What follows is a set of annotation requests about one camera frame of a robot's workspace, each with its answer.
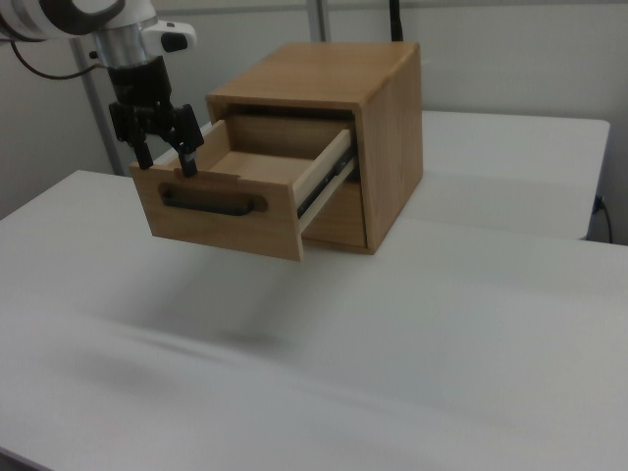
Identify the wooden two-drawer cabinet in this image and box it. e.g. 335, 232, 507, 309
205, 41, 424, 255

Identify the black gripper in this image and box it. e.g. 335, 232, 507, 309
107, 55, 205, 179

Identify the wooden drawer with slot handle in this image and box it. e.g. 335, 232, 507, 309
301, 180, 368, 248

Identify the black vertical pole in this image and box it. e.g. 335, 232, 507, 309
389, 0, 404, 43

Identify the black cable at table edge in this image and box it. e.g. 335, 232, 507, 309
594, 195, 614, 242

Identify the metal drawer slide rail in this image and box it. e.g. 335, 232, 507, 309
295, 145, 355, 220

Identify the thin dark arm cable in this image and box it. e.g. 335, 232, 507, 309
8, 41, 108, 80

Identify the wooden drawer with black handle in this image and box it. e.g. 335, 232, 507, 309
129, 115, 355, 264

